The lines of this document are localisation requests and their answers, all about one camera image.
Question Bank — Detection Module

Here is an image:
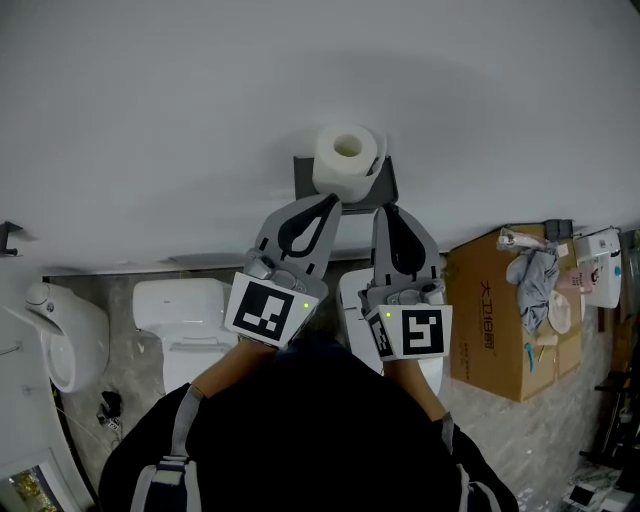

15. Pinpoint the black floor object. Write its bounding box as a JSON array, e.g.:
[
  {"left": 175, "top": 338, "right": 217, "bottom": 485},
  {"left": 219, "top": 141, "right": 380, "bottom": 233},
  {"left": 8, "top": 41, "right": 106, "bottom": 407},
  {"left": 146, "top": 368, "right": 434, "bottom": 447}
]
[{"left": 97, "top": 389, "right": 124, "bottom": 431}]

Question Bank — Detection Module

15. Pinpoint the person's black top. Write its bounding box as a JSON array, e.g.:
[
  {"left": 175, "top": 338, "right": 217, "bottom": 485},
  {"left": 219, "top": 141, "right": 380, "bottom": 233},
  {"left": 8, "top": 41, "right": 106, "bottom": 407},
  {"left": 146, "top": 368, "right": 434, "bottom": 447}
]
[{"left": 98, "top": 334, "right": 519, "bottom": 512}]

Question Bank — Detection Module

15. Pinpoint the pink packet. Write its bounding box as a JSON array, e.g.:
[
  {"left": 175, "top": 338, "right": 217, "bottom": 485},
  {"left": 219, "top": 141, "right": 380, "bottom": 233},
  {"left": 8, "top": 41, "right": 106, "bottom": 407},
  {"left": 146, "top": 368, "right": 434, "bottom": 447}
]
[{"left": 554, "top": 267, "right": 594, "bottom": 295}]

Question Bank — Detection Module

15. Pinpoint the small black metal rack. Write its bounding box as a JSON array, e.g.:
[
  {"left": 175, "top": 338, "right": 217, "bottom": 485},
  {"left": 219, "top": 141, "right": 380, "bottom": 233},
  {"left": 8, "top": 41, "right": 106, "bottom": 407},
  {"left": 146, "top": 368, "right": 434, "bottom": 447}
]
[{"left": 543, "top": 218, "right": 574, "bottom": 241}]

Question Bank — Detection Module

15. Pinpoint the person's left forearm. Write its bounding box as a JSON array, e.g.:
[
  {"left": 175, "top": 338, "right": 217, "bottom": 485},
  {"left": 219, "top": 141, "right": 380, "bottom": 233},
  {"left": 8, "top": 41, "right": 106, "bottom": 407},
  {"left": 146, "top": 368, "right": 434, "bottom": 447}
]
[{"left": 192, "top": 337, "right": 279, "bottom": 401}]

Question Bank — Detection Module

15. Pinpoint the black wall paper holder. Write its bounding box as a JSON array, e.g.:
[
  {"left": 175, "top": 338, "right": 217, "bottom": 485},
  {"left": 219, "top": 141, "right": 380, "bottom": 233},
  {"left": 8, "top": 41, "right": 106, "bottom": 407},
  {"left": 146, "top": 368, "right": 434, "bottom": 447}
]
[{"left": 293, "top": 154, "right": 400, "bottom": 217}]

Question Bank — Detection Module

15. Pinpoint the white wall appliance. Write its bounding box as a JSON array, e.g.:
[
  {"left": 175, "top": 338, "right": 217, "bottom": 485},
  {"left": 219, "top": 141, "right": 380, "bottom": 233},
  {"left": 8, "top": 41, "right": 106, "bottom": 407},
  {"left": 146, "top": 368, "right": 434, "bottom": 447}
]
[{"left": 573, "top": 227, "right": 624, "bottom": 309}]

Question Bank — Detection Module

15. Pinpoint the black equipment pile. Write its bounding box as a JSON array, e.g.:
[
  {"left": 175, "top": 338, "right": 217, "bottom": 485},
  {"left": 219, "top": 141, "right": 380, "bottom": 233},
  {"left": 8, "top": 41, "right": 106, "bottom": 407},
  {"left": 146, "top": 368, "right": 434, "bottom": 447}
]
[{"left": 579, "top": 349, "right": 640, "bottom": 501}]

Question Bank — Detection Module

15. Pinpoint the white toilet paper roll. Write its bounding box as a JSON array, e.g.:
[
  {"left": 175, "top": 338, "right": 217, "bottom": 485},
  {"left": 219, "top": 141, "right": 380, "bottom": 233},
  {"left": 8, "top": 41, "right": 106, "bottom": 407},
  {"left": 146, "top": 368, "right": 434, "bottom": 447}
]
[{"left": 312, "top": 124, "right": 389, "bottom": 204}]

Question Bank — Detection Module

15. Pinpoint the brown cardboard box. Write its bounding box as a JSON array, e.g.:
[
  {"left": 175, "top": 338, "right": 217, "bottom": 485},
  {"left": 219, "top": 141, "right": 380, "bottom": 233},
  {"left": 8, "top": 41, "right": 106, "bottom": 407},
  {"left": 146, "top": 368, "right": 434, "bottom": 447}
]
[{"left": 444, "top": 224, "right": 586, "bottom": 404}]

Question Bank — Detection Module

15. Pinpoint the black wall bracket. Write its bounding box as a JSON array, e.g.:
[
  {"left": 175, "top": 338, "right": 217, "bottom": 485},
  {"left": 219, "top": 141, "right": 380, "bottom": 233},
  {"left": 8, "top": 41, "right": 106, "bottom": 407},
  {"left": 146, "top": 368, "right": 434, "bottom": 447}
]
[{"left": 0, "top": 220, "right": 25, "bottom": 259}]

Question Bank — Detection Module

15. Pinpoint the white urinal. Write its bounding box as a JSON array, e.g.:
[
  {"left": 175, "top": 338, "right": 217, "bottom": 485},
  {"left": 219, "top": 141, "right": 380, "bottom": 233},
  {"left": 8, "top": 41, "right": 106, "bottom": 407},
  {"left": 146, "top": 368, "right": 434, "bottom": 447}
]
[{"left": 24, "top": 282, "right": 111, "bottom": 395}]

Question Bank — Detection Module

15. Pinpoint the white tankless toilet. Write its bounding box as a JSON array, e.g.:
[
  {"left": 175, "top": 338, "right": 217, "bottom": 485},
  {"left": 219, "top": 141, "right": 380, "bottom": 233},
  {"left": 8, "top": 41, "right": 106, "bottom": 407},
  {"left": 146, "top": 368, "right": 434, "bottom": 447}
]
[{"left": 337, "top": 267, "right": 446, "bottom": 397}]

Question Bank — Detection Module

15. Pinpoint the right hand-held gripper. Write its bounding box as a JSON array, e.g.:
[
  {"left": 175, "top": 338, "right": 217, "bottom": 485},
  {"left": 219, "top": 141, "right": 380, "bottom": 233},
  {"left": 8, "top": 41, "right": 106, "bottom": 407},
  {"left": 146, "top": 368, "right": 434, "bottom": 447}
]
[{"left": 358, "top": 205, "right": 454, "bottom": 362}]

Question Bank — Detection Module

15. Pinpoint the person's right forearm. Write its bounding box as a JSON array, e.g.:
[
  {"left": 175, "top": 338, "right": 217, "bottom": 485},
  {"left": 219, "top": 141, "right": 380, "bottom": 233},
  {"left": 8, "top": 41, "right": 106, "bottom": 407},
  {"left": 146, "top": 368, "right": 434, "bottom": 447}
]
[{"left": 382, "top": 357, "right": 449, "bottom": 424}]

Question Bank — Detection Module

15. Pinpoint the white toilet with tank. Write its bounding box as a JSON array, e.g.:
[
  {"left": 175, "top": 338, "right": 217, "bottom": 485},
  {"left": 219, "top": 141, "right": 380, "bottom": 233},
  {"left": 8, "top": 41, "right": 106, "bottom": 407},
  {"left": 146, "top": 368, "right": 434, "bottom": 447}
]
[{"left": 132, "top": 277, "right": 241, "bottom": 396}]

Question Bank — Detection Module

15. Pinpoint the grey crumpled cloth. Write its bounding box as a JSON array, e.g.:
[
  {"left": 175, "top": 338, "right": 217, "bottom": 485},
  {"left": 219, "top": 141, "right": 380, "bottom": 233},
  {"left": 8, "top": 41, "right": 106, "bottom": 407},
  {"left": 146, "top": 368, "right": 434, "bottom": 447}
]
[{"left": 505, "top": 244, "right": 560, "bottom": 336}]

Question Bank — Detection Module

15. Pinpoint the white sealant tube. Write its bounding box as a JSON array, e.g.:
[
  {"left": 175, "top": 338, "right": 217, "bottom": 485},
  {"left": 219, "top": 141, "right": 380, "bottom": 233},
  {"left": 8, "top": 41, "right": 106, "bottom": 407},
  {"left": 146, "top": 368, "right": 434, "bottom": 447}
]
[{"left": 497, "top": 227, "right": 551, "bottom": 251}]

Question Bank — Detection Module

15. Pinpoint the grey shoulder strap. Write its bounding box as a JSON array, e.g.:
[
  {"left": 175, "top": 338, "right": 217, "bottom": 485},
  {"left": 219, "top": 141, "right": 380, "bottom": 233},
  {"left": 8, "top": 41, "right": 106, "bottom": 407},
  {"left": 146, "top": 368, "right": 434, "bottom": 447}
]
[
  {"left": 130, "top": 387, "right": 204, "bottom": 512},
  {"left": 439, "top": 412, "right": 487, "bottom": 512}
]

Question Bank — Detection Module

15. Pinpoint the beige cloth piece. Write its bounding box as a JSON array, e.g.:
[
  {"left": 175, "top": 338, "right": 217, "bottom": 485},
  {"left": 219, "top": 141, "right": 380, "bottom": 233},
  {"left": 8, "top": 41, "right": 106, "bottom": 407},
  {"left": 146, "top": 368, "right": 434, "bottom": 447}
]
[{"left": 547, "top": 292, "right": 573, "bottom": 336}]

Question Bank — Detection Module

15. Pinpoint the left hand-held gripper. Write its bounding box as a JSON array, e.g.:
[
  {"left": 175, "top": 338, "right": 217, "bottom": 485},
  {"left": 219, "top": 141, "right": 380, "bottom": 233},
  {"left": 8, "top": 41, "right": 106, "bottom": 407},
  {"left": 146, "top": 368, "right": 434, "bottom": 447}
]
[{"left": 223, "top": 193, "right": 344, "bottom": 350}]

